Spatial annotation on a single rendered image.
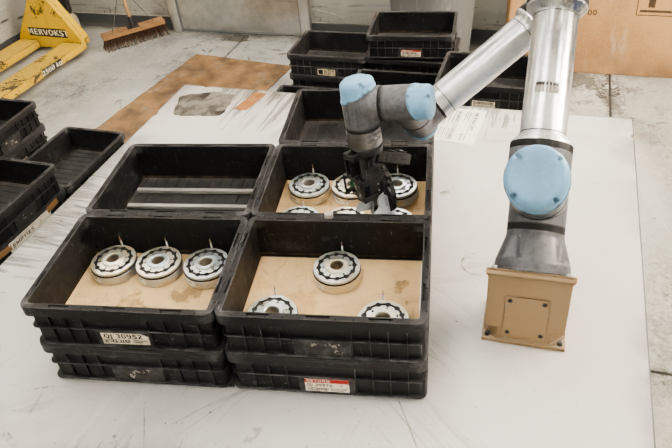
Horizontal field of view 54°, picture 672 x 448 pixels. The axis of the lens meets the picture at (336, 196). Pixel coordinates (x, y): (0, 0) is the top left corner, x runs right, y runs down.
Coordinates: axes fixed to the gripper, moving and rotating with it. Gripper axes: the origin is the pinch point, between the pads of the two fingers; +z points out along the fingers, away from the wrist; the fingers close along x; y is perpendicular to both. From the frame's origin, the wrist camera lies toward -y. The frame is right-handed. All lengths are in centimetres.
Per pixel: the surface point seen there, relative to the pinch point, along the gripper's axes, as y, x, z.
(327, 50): -107, -176, 25
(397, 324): 24.5, 32.8, -3.5
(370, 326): 27.9, 29.2, -3.1
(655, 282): -115, 5, 87
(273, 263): 27.1, -7.1, 1.3
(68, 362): 73, -19, 7
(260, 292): 34.3, -1.4, 2.0
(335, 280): 21.8, 9.4, 0.6
